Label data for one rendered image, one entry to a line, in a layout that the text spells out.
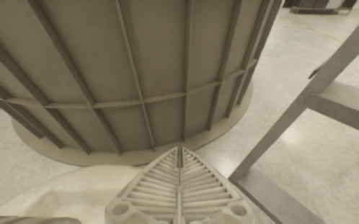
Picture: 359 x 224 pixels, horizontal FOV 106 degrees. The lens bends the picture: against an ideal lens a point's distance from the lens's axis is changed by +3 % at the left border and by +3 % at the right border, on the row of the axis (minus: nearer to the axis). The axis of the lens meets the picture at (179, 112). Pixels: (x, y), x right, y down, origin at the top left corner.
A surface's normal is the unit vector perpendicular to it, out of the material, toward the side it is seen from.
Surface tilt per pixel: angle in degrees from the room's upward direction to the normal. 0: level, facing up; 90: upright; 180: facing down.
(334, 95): 0
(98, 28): 90
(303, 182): 0
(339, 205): 0
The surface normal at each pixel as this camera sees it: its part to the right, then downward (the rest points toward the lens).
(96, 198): 0.00, 0.40
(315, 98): -0.76, 0.46
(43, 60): -0.02, 0.70
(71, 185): 0.00, -0.73
